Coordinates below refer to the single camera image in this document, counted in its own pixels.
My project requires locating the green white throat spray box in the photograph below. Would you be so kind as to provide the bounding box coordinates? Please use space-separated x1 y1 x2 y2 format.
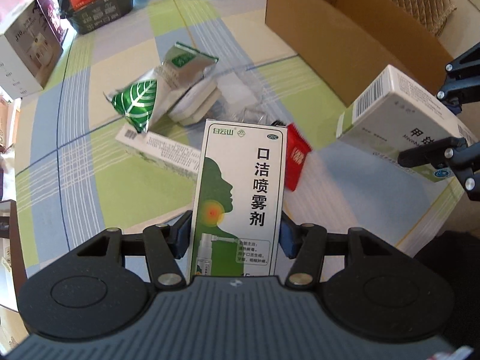
187 119 287 279

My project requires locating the red snack packet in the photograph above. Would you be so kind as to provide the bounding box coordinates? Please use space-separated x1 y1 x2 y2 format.
285 124 312 191

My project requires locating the white appliance box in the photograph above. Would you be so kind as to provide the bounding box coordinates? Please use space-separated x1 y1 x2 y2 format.
0 0 63 99

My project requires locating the plaid tablecloth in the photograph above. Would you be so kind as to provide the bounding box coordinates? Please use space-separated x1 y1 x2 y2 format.
14 0 466 280

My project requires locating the silver green leaf tea bag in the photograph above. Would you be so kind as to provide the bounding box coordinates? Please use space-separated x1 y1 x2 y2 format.
106 42 219 133

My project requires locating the white green medicine box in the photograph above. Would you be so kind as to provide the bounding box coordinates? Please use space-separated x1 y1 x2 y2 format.
336 65 478 182

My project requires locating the brown cardboard box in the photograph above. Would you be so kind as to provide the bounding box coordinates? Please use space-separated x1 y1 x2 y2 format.
265 0 453 105

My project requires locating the white power adapter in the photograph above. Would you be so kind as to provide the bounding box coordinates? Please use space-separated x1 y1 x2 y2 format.
168 78 221 126

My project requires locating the long white dinosaur medicine box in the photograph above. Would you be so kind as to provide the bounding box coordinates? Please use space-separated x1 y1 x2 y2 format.
115 124 200 179

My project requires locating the clear plastic box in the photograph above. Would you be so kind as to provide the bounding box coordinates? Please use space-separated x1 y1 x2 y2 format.
207 71 287 127

